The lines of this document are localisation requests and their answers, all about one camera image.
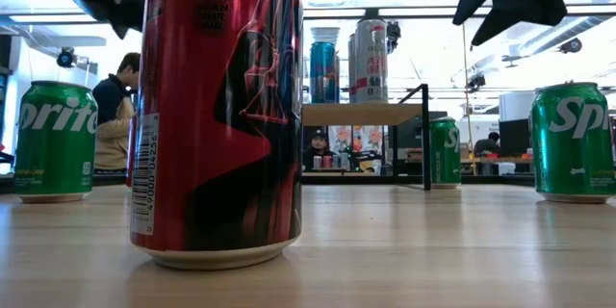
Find grey ventilation duct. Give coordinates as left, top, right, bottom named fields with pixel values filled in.
left=517, top=13, right=616, bottom=59

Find ceiling air vent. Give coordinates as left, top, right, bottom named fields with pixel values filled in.
left=310, top=27, right=341, bottom=43

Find person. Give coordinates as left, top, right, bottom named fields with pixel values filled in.
left=474, top=130, right=501, bottom=174
left=302, top=128, right=338, bottom=172
left=91, top=51, right=141, bottom=172

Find wooden shelf black legs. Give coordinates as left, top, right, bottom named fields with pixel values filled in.
left=301, top=82, right=433, bottom=192

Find black ceiling camera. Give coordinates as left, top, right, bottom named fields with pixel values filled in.
left=559, top=37, right=583, bottom=55
left=465, top=72, right=486, bottom=92
left=56, top=46, right=78, bottom=69
left=387, top=19, right=402, bottom=54

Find black monitor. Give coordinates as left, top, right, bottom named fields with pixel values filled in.
left=499, top=118, right=533, bottom=158

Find yellow hanging cable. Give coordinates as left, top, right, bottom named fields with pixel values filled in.
left=459, top=23, right=477, bottom=177

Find white cabinet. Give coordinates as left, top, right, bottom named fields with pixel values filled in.
left=498, top=90, right=535, bottom=121

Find red Darth Vader cola can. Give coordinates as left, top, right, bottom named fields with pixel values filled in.
left=129, top=0, right=305, bottom=270

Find green Sprite can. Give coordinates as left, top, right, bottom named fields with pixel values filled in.
left=428, top=115, right=462, bottom=191
left=13, top=80, right=99, bottom=204
left=528, top=81, right=616, bottom=205

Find black aluminium table frame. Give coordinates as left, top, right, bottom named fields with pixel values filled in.
left=0, top=172, right=616, bottom=188

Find silver blue slim can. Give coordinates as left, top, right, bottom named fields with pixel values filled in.
left=309, top=40, right=340, bottom=104

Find floral poster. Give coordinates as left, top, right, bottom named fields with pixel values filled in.
left=328, top=124, right=386, bottom=155

